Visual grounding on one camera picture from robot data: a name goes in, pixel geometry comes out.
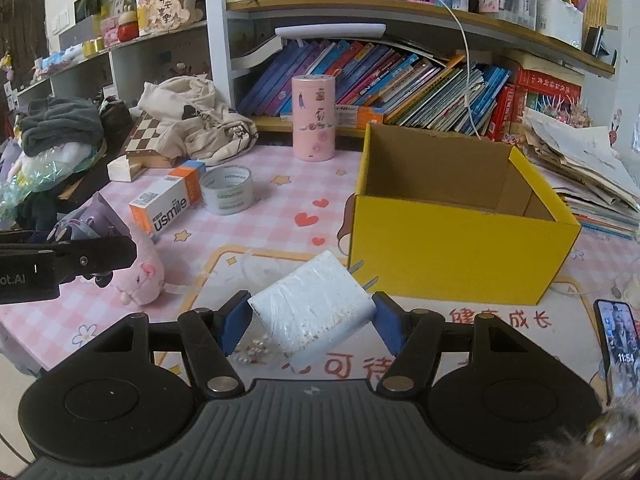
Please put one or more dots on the pearl ribbon bow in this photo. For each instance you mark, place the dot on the pearl ribbon bow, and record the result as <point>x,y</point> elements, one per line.
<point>255,347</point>

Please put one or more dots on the row of colourful books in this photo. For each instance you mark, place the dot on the row of colourful books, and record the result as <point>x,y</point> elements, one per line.
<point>400,85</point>

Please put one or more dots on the pink printed canister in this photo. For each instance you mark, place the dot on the pink printed canister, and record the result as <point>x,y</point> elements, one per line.
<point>312,125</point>

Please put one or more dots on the yellow cardboard box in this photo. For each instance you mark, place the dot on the yellow cardboard box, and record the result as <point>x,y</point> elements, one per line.
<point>450,255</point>

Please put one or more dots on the white bookshelf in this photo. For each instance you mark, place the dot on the white bookshelf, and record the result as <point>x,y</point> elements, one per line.
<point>217,35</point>

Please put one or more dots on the orange and blue toothpaste box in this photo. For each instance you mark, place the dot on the orange and blue toothpaste box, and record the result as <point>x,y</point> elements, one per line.
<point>165,205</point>

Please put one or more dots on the grey folded cloth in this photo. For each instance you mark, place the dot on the grey folded cloth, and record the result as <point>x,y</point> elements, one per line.
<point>60,125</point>

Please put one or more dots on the grey furry pompom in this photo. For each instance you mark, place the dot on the grey furry pompom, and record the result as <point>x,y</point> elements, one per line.
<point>600,440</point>

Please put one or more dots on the iridescent plastic wrap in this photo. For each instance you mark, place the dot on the iridescent plastic wrap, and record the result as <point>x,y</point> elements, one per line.
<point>45,170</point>

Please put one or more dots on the pile of papers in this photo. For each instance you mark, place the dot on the pile of papers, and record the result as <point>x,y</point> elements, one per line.
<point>575,160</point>

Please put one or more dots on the white desk lamp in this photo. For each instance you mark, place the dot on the white desk lamp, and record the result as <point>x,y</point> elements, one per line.
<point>330,31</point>

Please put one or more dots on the pink plush toy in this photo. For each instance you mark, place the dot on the pink plush toy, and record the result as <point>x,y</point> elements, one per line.
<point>145,270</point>

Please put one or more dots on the small orange box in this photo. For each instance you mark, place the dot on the small orange box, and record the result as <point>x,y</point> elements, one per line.
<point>360,116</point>

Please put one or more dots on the wooden chessboard box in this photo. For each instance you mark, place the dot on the wooden chessboard box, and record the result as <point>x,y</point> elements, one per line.
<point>145,140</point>

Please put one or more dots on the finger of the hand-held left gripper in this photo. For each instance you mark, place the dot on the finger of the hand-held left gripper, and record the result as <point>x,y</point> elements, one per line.
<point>100,255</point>

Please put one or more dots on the pink checkered table mat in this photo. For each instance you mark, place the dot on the pink checkered table mat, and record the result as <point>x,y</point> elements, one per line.
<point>280,200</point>

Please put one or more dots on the black bag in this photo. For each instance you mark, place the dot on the black bag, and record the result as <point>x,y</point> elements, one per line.
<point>116,117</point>

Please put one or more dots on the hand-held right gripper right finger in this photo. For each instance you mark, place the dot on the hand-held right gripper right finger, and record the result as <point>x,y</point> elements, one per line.
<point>387,327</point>

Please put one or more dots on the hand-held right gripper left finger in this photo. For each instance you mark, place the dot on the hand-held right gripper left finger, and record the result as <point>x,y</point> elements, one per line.
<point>235,327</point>

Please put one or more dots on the white power adapter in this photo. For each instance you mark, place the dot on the white power adapter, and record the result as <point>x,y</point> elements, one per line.
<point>310,310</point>

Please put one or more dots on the cream printed cloth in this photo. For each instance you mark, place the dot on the cream printed cloth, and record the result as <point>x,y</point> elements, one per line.
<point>200,110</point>

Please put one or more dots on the white pen holder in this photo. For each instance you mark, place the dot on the white pen holder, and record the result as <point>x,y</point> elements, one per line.
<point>557,22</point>

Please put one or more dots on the black smartphone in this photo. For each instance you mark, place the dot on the black smartphone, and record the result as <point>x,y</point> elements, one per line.
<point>617,340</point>

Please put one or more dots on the small white box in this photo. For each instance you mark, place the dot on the small white box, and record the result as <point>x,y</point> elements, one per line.
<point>120,170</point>

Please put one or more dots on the purple cartoon packet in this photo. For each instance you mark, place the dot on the purple cartoon packet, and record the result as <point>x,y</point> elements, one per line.
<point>100,215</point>

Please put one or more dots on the clear tape roll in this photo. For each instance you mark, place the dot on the clear tape roll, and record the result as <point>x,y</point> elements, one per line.
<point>212,195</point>

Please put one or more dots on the white wall switch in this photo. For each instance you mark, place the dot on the white wall switch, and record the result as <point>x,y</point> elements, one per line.
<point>60,21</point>

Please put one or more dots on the red jar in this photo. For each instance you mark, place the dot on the red jar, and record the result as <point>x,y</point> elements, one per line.
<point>127,31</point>

